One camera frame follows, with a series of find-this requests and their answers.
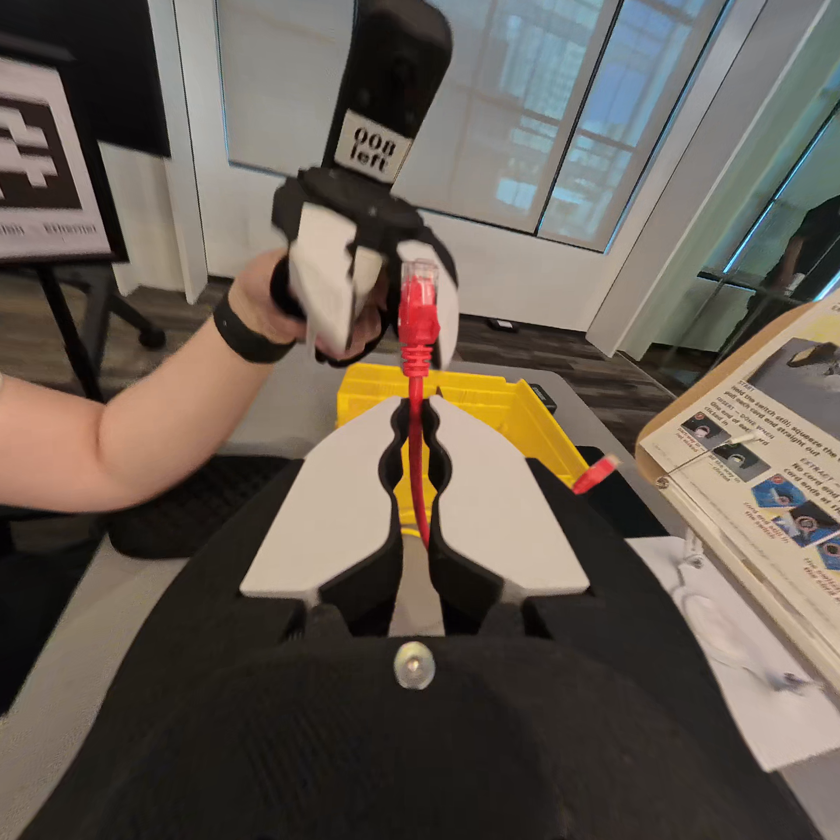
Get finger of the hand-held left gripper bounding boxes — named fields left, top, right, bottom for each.
left=394, top=239, right=460, bottom=373
left=287, top=202, right=387, bottom=353

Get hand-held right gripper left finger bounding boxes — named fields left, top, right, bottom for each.
left=239, top=395, right=405, bottom=636

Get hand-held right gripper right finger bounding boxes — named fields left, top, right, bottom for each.
left=427, top=395, right=592, bottom=636

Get thin white cable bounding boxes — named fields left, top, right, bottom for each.
left=676, top=535, right=816, bottom=694

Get person's left forearm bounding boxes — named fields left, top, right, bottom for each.
left=0, top=311, right=266, bottom=514

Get black sign stand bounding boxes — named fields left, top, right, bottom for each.
left=33, top=259, right=166, bottom=403

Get black mesh office chair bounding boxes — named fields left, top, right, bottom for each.
left=107, top=454, right=298, bottom=560

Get red ethernet cable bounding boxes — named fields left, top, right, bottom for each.
left=398, top=259, right=622, bottom=551

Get black computer monitor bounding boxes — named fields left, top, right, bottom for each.
left=0, top=0, right=173, bottom=158

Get white paper sheet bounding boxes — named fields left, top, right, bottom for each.
left=623, top=535, right=825, bottom=774

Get laminated instruction sheet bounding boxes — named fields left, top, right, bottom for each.
left=635, top=292, right=840, bottom=698

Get person's dark pants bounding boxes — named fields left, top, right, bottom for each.
left=0, top=517, right=110, bottom=718

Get black and white marker sign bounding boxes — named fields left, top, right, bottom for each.
left=0, top=36, right=130, bottom=265

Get person's left hand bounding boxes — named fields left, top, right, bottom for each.
left=230, top=249, right=389, bottom=362

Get yellow plastic bin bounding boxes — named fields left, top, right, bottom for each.
left=336, top=362, right=589, bottom=540

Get large glass window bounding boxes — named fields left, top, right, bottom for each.
left=215, top=0, right=731, bottom=255

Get black wristband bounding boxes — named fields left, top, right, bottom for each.
left=213, top=292, right=298, bottom=366

